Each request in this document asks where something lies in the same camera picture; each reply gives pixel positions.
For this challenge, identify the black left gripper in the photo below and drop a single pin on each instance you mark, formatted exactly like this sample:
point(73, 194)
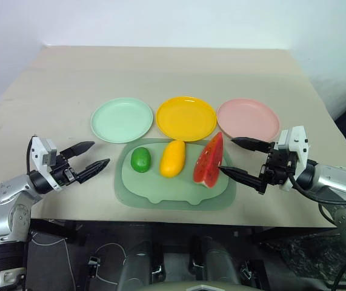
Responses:
point(63, 172)

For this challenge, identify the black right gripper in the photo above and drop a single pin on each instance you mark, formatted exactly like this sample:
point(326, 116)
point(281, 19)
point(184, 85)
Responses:
point(277, 168)

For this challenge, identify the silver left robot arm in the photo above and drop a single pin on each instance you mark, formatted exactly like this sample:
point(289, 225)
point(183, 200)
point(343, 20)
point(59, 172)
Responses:
point(7, 209)

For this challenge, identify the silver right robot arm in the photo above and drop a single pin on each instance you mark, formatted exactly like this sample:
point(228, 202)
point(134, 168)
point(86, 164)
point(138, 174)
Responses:
point(339, 179)

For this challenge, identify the pink plate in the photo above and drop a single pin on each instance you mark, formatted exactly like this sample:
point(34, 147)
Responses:
point(248, 116)

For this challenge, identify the light green plate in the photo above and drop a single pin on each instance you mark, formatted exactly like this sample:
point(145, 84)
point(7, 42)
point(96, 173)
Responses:
point(121, 119)

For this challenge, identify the yellow plate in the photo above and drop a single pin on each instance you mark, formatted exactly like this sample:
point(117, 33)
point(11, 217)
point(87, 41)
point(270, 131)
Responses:
point(186, 118)

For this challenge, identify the red watermelon slice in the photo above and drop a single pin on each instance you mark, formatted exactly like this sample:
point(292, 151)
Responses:
point(209, 165)

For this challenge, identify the green lime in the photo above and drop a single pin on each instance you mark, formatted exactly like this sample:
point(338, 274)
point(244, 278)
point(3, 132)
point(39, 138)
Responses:
point(141, 159)

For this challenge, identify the yellow mango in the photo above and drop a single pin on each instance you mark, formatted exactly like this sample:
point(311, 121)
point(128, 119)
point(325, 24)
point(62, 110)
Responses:
point(172, 158)

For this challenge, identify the green translucent tray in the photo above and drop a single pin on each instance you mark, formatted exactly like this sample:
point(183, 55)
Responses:
point(172, 188)

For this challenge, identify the beige table cloth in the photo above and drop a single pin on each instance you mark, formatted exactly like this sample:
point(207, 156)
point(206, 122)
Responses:
point(160, 78)

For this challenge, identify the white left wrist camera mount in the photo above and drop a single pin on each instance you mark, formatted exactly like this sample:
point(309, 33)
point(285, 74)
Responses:
point(42, 153)

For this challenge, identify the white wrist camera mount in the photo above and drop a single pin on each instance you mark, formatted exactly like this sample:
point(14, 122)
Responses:
point(42, 153)
point(295, 142)

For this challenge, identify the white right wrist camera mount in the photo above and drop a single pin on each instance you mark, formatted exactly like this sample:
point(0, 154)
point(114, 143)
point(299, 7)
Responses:
point(295, 142)

